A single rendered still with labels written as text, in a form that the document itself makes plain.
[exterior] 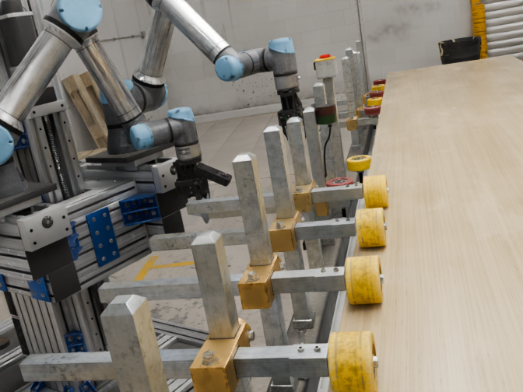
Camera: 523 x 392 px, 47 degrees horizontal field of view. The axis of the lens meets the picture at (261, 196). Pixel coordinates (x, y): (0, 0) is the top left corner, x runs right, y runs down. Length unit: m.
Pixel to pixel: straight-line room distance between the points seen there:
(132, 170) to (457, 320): 1.36
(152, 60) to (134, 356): 1.62
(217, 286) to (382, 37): 8.75
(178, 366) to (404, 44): 8.83
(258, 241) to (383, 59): 8.51
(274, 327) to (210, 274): 0.34
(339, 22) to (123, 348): 8.96
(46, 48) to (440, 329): 1.20
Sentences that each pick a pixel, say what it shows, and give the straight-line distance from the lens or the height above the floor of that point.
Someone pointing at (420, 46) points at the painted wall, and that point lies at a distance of 9.56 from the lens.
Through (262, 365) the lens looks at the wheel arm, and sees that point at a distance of 0.84.
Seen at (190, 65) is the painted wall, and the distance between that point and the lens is 9.73.
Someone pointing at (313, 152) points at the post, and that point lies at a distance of 1.79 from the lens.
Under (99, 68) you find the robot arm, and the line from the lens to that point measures 1.86.
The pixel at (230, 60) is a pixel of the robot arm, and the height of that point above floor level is 1.29.
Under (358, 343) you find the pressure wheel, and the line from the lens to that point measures 0.80.
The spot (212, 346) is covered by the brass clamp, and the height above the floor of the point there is 0.97.
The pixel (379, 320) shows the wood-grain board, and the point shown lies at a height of 0.90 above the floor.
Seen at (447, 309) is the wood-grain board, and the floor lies 0.90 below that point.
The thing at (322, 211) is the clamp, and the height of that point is 0.84.
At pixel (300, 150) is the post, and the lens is 1.53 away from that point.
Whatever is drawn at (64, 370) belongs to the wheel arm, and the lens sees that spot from 0.96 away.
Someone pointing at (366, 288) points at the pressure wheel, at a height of 0.94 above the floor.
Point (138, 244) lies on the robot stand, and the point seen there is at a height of 0.73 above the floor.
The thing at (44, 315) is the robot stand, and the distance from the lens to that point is 2.25.
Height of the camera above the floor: 1.39
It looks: 16 degrees down
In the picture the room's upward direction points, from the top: 10 degrees counter-clockwise
